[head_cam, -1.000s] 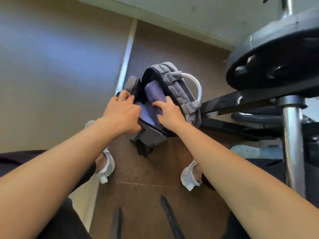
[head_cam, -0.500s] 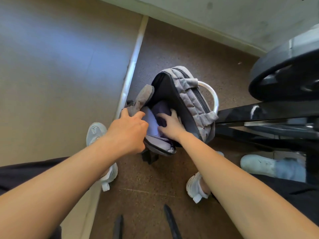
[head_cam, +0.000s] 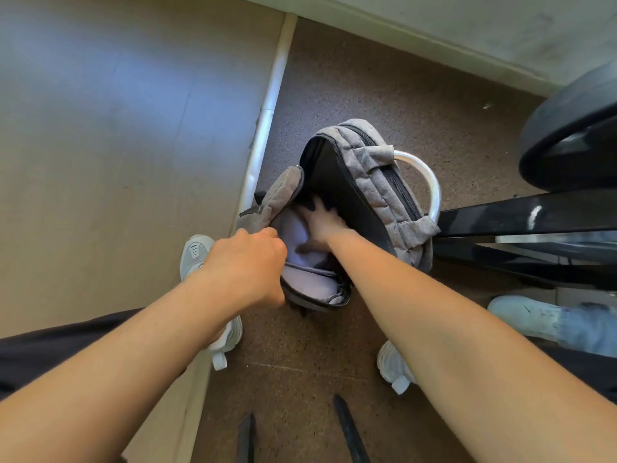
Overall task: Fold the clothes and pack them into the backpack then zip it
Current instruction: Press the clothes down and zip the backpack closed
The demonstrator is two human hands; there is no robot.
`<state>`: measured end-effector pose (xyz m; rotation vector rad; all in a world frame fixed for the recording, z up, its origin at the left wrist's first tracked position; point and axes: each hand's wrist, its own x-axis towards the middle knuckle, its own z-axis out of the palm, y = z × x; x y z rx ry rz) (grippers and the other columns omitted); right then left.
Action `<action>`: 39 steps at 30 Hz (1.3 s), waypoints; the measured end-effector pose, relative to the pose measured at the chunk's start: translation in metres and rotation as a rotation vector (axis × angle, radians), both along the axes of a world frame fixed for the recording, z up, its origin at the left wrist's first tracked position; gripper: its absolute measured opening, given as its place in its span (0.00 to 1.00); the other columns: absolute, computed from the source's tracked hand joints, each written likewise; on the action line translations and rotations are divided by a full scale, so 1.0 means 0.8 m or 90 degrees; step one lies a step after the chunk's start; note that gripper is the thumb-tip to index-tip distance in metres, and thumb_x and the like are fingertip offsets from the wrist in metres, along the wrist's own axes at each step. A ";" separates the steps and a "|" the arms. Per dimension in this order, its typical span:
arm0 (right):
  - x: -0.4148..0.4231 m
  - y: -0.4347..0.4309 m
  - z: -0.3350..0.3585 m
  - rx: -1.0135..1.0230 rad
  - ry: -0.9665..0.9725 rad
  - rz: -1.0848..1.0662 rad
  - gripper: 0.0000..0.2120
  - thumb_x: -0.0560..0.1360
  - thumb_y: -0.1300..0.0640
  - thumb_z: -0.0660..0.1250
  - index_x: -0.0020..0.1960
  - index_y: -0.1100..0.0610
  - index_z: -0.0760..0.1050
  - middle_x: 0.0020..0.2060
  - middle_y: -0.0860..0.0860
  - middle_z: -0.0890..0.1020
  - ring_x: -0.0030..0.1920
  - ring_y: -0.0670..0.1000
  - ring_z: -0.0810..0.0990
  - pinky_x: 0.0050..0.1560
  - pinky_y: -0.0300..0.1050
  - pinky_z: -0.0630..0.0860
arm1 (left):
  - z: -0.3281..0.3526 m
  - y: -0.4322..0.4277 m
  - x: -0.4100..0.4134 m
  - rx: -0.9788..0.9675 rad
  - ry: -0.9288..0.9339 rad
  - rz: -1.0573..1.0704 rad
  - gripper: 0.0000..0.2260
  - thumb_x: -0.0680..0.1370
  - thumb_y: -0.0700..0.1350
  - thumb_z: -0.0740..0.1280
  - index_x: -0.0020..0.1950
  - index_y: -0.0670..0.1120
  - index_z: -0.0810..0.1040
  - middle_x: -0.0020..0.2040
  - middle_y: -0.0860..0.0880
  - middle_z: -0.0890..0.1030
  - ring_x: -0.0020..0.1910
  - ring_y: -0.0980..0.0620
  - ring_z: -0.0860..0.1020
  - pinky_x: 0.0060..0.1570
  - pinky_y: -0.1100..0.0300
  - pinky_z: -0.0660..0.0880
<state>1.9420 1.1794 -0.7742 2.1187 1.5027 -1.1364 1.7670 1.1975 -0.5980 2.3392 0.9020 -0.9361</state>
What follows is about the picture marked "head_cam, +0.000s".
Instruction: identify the person's right hand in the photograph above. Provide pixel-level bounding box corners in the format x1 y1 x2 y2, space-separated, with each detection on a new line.
294 195 357 254

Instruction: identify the person's right forearm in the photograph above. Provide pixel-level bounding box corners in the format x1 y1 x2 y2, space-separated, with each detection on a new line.
327 230 617 463

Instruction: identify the person's left forearm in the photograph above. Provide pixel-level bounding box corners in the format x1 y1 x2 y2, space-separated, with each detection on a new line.
0 277 242 463

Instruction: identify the grey backpack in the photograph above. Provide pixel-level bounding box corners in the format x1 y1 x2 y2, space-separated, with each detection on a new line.
236 118 442 314

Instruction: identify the pale floor divider strip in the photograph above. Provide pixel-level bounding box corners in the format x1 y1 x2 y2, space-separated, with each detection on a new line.
175 13 299 463

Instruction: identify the person's left hand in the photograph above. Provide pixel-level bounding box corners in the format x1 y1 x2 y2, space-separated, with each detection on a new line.
192 227 289 314

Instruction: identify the black weight machine frame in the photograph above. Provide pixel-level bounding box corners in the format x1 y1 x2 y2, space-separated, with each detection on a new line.
431 187 617 293

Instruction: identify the violet blue towel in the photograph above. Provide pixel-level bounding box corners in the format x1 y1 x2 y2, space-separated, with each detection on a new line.
274 206 334 268

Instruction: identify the white shoe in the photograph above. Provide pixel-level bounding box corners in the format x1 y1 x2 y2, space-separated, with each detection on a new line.
375 340 418 396
179 234 244 372

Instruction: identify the white left shoe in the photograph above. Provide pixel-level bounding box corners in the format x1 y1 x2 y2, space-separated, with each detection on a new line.
179 234 244 372

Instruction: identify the black weight plate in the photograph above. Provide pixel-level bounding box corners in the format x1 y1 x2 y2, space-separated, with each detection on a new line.
518 60 617 194

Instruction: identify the silver round ring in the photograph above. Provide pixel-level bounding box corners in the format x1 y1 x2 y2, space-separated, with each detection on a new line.
393 150 443 225

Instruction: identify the white right shoe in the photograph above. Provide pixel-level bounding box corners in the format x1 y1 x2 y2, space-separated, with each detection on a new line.
375 340 418 396

